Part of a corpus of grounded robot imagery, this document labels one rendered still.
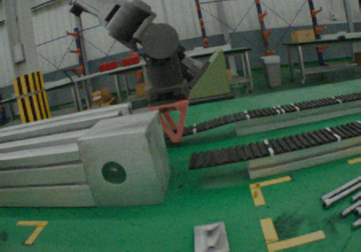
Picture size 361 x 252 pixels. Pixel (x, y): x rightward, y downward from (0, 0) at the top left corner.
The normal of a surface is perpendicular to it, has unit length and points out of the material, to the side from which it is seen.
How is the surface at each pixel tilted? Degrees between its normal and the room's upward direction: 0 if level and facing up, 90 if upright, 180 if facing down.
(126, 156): 90
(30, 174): 90
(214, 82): 90
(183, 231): 0
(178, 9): 90
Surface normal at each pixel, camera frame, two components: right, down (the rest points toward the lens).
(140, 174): -0.07, 0.24
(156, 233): -0.18, -0.96
